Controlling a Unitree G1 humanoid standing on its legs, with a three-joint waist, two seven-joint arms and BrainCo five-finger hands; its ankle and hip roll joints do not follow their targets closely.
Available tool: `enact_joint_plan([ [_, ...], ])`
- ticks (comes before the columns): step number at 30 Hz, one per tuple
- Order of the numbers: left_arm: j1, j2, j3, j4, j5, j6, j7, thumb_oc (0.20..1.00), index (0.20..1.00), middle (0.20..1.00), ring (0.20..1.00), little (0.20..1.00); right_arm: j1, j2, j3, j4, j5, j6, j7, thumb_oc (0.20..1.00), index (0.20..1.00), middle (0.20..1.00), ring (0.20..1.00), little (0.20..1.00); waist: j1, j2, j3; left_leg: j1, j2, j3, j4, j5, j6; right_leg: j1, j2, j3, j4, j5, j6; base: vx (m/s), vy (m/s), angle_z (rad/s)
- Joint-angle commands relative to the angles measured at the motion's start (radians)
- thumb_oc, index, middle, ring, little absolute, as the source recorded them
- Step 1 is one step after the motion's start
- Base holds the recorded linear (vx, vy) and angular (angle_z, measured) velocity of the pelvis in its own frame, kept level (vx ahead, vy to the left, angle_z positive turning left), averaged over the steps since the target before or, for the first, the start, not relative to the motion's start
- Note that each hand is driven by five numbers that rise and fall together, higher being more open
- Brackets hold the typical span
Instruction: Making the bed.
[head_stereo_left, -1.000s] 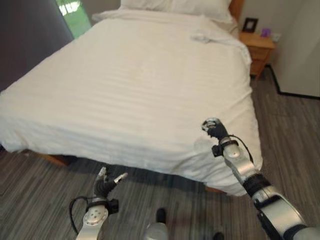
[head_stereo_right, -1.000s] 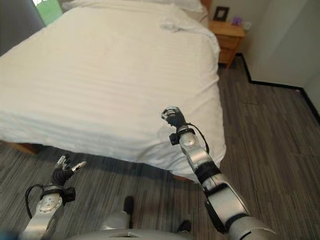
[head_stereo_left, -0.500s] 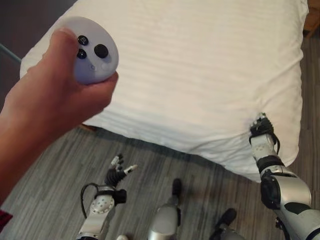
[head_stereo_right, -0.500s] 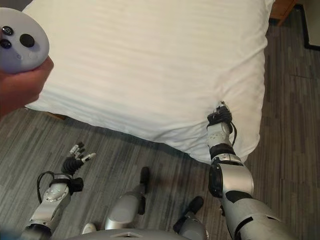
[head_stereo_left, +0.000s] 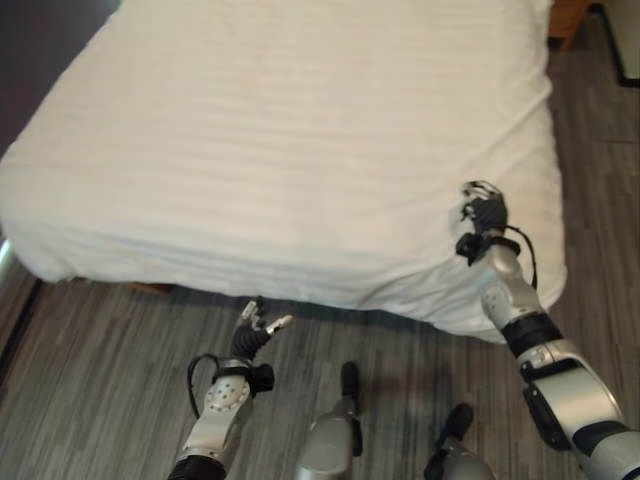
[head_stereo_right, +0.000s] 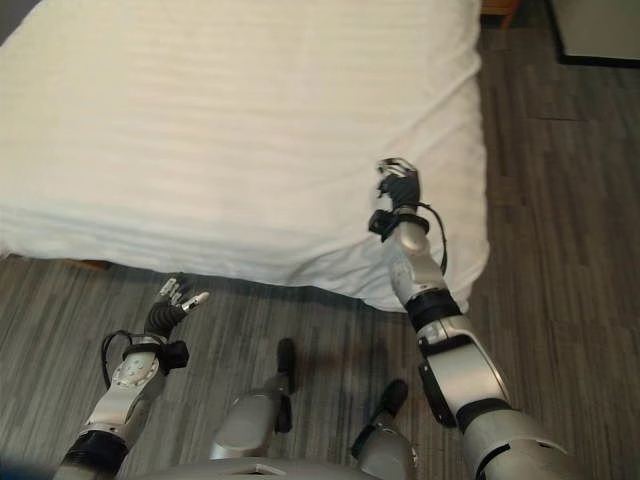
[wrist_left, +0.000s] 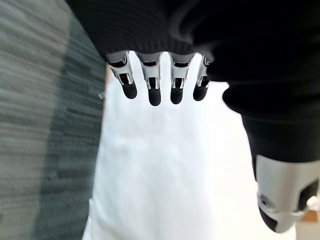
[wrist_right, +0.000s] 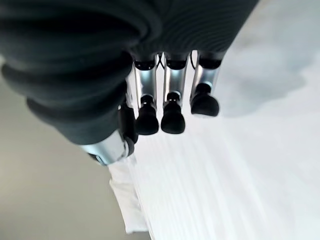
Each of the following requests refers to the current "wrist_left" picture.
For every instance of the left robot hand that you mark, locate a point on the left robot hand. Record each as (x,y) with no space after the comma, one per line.
(250,50)

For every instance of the white bed sheet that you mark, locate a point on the white bed sheet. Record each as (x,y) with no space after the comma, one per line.
(165,170)

